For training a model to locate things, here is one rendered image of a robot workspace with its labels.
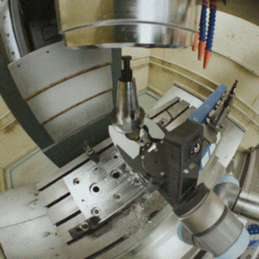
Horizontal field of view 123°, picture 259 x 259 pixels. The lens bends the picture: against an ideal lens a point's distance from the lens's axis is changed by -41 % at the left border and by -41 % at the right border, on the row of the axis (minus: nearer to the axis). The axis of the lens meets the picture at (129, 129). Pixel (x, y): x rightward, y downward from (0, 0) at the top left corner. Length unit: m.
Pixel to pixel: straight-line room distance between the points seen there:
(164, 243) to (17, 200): 1.00
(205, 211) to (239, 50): 1.05
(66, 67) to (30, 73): 0.16
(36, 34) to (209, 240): 0.83
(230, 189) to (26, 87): 0.78
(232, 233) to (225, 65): 1.07
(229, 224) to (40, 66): 0.69
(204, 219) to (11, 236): 1.02
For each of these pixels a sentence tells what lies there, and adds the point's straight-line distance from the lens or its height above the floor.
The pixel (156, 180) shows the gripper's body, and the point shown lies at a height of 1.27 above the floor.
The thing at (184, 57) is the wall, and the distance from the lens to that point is 1.25.
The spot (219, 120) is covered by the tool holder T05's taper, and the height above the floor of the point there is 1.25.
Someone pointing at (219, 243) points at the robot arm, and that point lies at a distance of 0.23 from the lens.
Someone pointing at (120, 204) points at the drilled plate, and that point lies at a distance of 0.45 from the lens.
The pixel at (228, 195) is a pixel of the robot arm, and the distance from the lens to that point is 0.36.
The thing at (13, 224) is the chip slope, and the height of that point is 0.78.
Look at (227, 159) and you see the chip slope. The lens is 1.12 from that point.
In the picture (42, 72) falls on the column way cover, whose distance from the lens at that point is 0.56.
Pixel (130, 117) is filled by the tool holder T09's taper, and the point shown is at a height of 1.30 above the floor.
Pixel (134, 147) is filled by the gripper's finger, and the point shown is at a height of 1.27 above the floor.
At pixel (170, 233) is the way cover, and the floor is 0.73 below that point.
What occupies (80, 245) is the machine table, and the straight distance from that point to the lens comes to 0.60.
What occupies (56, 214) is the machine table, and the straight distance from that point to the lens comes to 0.64.
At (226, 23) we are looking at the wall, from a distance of 1.14.
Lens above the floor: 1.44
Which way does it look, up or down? 49 degrees down
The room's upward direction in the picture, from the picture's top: straight up
